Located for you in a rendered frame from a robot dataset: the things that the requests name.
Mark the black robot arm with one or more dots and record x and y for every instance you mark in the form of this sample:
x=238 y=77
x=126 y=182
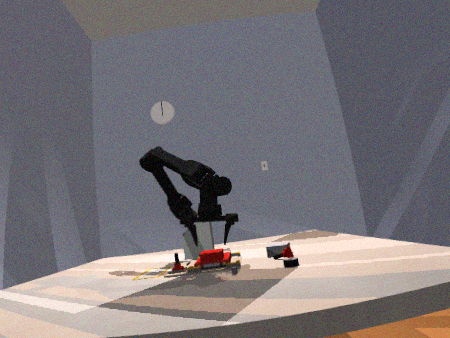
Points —
x=192 y=173

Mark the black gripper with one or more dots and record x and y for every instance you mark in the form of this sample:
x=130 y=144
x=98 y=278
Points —
x=190 y=220

